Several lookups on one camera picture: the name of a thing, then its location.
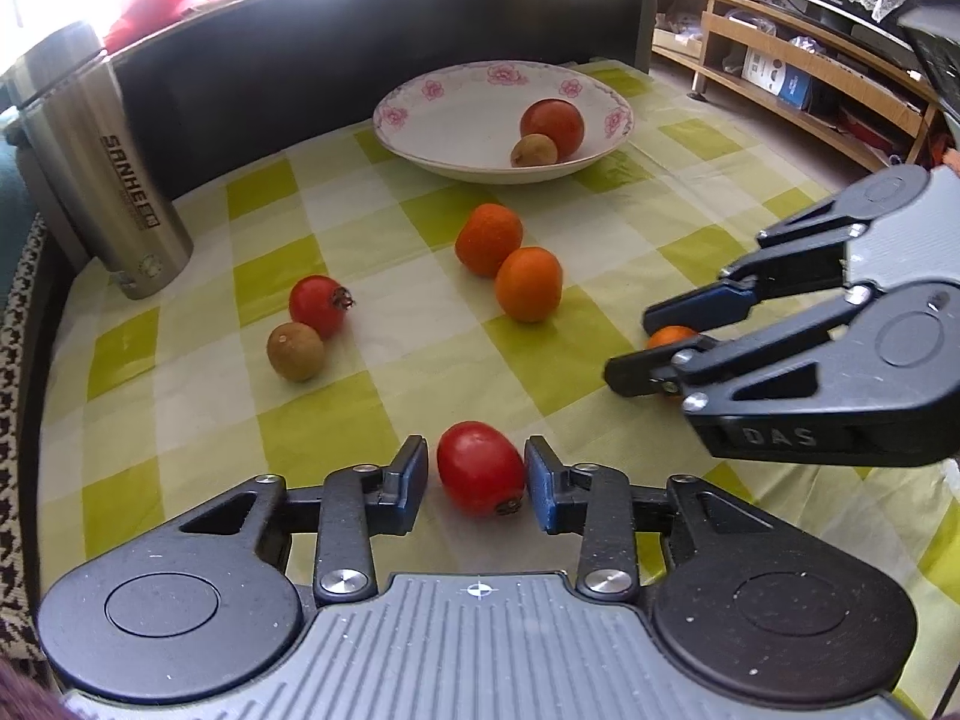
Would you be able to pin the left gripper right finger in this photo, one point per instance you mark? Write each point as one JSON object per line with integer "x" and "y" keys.
{"x": 589, "y": 498}

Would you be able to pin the red tomato with stem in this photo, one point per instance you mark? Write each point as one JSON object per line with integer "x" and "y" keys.
{"x": 321, "y": 303}

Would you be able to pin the red oval tomato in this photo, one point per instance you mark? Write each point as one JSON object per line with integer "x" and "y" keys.
{"x": 481, "y": 471}

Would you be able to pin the white floral bowl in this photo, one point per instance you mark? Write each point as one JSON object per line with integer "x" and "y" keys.
{"x": 463, "y": 121}

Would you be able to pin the dark coffee table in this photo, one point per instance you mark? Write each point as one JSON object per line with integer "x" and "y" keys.
{"x": 229, "y": 87}

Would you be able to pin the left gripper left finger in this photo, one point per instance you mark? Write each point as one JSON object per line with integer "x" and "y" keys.
{"x": 365, "y": 498}

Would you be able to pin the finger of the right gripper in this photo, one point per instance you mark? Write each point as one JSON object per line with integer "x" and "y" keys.
{"x": 712, "y": 306}
{"x": 628, "y": 375}

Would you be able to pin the small orange kumquat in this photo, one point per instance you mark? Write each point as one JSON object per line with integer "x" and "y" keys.
{"x": 670, "y": 337}

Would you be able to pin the large red tomato in bowl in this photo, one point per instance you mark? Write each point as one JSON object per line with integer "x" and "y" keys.
{"x": 558, "y": 120}

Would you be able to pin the stainless steel thermos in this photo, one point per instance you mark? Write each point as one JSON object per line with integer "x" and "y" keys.
{"x": 72, "y": 110}

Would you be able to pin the wooden tv stand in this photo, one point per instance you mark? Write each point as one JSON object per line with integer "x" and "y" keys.
{"x": 857, "y": 90}

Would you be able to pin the brown longan in bowl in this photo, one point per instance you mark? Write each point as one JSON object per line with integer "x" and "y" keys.
{"x": 534, "y": 150}

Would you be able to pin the green checkered tablecloth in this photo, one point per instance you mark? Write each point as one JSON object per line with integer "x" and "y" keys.
{"x": 154, "y": 406}

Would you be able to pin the brown longan fruit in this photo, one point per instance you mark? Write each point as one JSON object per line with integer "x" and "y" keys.
{"x": 295, "y": 351}

